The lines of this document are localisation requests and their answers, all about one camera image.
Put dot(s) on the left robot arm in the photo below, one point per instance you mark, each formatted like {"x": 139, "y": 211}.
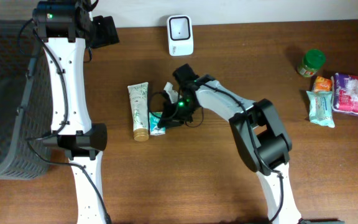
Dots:
{"x": 67, "y": 30}

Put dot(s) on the grey plastic basket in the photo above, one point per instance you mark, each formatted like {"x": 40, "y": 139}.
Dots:
{"x": 25, "y": 103}

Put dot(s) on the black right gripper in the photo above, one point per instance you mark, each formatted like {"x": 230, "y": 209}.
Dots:
{"x": 169, "y": 115}

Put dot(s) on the teal tissue pack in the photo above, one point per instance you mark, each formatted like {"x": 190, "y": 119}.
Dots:
{"x": 154, "y": 118}

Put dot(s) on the mint green wipes pack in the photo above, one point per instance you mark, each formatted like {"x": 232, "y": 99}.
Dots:
{"x": 321, "y": 108}

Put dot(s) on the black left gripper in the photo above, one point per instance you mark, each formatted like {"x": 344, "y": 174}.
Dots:
{"x": 106, "y": 37}

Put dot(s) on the orange tissue pack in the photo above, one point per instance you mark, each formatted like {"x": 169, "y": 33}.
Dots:
{"x": 322, "y": 84}

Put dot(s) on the red purple pad package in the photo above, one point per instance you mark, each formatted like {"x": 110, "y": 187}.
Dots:
{"x": 345, "y": 93}

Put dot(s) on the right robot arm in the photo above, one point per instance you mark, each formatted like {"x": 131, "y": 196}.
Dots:
{"x": 261, "y": 139}

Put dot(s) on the white barcode scanner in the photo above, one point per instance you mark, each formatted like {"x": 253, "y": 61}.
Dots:
{"x": 180, "y": 35}

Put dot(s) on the green lid glass jar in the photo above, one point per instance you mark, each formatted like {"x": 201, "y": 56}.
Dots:
{"x": 311, "y": 63}

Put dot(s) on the white Pantene tube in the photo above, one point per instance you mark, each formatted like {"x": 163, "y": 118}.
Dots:
{"x": 138, "y": 95}

